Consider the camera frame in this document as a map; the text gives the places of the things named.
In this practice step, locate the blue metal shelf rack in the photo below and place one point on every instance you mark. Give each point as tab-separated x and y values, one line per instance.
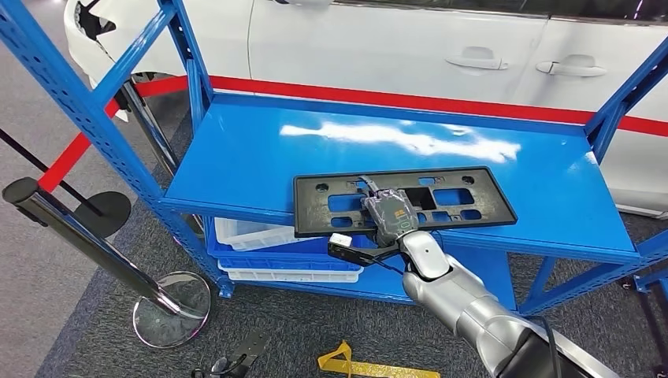
250	156

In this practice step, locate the white car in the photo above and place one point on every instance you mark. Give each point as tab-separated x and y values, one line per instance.
365	47

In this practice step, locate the black right wrist camera bracket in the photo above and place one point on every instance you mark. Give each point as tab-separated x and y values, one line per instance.
355	255

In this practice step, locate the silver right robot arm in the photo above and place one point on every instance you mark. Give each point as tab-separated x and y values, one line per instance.
459	297

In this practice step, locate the yellow floor tape with loop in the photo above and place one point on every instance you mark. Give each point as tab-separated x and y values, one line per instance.
375	369

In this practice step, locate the black plastic plate frame part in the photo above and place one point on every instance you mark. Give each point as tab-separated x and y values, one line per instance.
313	208

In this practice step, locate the chrome stanchion post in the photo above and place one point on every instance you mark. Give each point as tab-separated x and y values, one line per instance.
151	130
78	235

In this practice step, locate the blue plastic bin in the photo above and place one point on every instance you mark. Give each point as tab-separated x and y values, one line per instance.
271	258

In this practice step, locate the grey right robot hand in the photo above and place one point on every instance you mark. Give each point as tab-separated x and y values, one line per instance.
391	216

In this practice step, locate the flat white plastic bin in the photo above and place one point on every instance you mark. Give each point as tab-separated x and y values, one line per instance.
287	275

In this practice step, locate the red barrier belt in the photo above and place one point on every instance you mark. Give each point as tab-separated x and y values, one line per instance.
365	96

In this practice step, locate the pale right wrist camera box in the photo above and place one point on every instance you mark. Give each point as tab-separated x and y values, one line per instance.
340	240

